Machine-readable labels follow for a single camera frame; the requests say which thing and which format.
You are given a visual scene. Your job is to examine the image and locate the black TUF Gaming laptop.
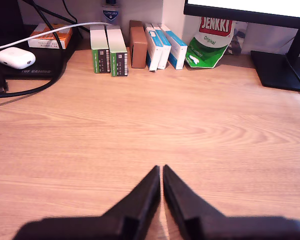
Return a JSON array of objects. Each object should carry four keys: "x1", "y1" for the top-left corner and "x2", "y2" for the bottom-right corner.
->
[{"x1": 0, "y1": 37, "x2": 77, "y2": 81}]

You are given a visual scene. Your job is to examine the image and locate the green and white box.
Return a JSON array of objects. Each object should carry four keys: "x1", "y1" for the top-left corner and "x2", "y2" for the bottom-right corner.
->
[
  {"x1": 106, "y1": 24, "x2": 129, "y2": 77},
  {"x1": 89, "y1": 24, "x2": 111, "y2": 74}
]

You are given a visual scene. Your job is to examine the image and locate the green Jenkki bag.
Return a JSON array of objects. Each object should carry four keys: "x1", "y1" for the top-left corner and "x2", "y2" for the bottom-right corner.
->
[{"x1": 184, "y1": 16, "x2": 235, "y2": 69}]

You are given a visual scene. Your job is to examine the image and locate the white earbuds case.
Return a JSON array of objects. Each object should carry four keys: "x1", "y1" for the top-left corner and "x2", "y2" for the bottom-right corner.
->
[{"x1": 0, "y1": 46, "x2": 37, "y2": 70}]

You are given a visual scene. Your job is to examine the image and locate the black Huawei monitor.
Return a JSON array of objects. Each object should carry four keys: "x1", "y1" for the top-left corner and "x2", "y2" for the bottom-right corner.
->
[{"x1": 183, "y1": 0, "x2": 300, "y2": 96}]

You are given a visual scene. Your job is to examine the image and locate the white and blue box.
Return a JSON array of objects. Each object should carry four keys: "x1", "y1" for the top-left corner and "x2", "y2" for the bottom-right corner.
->
[
  {"x1": 143, "y1": 23, "x2": 164, "y2": 72},
  {"x1": 151, "y1": 23, "x2": 172, "y2": 70},
  {"x1": 158, "y1": 23, "x2": 188, "y2": 70}
]

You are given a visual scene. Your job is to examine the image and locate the white cable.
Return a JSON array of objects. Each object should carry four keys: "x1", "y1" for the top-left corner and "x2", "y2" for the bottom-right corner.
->
[{"x1": 0, "y1": 21, "x2": 112, "y2": 52}]

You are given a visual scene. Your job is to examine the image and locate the Cuticura bottle with blue label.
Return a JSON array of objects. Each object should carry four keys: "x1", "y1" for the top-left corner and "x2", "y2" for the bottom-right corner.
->
[{"x1": 101, "y1": 0, "x2": 121, "y2": 26}]

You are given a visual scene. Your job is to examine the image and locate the orange and white box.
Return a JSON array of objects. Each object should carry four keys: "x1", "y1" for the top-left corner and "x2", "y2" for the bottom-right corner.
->
[{"x1": 27, "y1": 23, "x2": 73, "y2": 50}]

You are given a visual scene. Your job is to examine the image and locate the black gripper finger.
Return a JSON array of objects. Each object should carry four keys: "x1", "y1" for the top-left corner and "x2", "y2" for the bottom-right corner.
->
[
  {"x1": 163, "y1": 163, "x2": 226, "y2": 240},
  {"x1": 101, "y1": 164, "x2": 162, "y2": 240}
]

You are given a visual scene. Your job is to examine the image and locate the thick black cable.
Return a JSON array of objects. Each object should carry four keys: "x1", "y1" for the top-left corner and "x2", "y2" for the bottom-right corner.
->
[{"x1": 0, "y1": 0, "x2": 67, "y2": 99}]

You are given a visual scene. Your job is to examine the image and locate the thin black cable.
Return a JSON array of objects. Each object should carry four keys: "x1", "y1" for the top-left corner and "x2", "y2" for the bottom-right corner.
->
[{"x1": 34, "y1": 0, "x2": 91, "y2": 33}]

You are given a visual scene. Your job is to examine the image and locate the brown cardboard box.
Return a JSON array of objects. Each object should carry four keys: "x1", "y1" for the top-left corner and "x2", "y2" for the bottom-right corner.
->
[{"x1": 128, "y1": 20, "x2": 149, "y2": 69}]

